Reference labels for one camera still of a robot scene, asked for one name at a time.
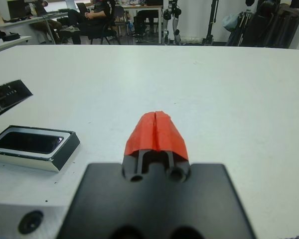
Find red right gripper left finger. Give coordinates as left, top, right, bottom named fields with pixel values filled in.
left=121, top=111, right=157, bottom=183

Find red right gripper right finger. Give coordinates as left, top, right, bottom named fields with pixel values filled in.
left=154, top=111, right=191, bottom=183

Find black box lid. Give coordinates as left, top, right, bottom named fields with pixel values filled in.
left=0, top=79, right=33, bottom=122

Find white box with black rim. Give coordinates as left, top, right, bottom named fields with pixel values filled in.
left=0, top=125, right=81, bottom=172

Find black chair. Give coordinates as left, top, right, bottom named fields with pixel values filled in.
left=88, top=6, right=127, bottom=46

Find person in dark trousers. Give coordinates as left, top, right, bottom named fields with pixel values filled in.
left=134, top=9, right=155, bottom=43

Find white black humanoid robot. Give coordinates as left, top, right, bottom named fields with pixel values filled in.
left=162, top=0, right=182, bottom=46

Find black stand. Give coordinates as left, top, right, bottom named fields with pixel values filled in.
left=203, top=0, right=220, bottom=46

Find person in black clothes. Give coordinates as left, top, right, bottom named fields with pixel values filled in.
left=59, top=0, right=117, bottom=45

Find white table with wooden top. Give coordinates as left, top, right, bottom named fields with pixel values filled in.
left=122, top=3, right=164, bottom=44

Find pale plastic bag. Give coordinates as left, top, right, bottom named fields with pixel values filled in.
left=222, top=12, right=240, bottom=32

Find person in brown trousers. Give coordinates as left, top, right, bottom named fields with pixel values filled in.
left=24, top=0, right=64, bottom=44

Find black equipment bags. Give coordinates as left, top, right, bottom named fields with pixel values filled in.
left=226, top=0, right=299, bottom=49

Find small white side table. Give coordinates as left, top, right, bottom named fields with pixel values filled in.
left=0, top=35, right=32, bottom=55

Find long white desk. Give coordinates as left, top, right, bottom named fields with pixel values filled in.
left=0, top=12, right=70, bottom=45

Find black monitor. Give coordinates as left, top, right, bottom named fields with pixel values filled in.
left=7, top=0, right=28, bottom=20

